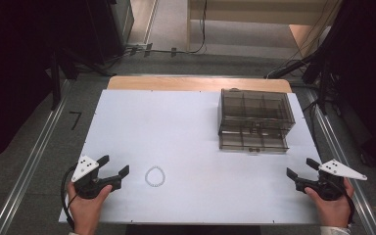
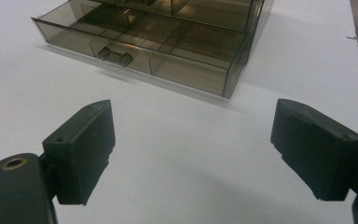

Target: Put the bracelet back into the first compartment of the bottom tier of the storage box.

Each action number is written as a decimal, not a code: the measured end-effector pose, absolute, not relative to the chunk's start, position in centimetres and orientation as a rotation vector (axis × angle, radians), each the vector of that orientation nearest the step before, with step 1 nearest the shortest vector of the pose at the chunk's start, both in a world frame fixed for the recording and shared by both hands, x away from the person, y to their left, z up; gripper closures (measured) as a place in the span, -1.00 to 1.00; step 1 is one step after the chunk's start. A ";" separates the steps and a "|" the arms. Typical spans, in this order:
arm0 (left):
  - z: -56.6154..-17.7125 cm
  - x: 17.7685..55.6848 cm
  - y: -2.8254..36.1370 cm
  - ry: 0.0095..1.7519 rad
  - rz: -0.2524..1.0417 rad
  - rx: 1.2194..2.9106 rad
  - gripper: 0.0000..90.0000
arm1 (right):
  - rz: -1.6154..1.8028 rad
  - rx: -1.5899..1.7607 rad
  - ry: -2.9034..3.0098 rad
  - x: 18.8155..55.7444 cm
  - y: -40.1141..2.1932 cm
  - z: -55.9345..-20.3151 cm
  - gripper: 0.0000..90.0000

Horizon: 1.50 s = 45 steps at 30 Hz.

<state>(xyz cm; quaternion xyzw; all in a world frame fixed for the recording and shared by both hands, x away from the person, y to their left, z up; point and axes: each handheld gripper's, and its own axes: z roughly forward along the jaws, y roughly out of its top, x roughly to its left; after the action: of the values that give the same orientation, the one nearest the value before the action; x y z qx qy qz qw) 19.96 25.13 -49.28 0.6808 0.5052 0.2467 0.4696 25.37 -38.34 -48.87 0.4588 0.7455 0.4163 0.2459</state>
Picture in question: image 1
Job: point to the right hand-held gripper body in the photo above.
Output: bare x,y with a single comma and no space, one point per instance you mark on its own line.
326,184

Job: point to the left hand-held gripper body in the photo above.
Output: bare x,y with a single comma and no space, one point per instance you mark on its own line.
88,182

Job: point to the smoky transparent drawer organizer box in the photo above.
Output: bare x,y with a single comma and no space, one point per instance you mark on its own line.
254,120

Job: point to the person's right hand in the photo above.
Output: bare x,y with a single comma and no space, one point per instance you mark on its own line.
331,209

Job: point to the person's left hand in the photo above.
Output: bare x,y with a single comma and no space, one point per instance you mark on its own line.
89,209

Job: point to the white table cover sheet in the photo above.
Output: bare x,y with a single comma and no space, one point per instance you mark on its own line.
182,137

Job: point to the black tripod stand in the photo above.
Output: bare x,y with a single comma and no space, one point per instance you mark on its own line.
319,75

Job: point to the dark cabinet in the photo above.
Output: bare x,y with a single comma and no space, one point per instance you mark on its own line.
111,29

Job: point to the beige shelf unit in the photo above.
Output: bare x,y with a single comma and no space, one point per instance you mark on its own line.
248,26

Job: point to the metal floor rail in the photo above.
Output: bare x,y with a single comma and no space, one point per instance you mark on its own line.
342,163
32,163

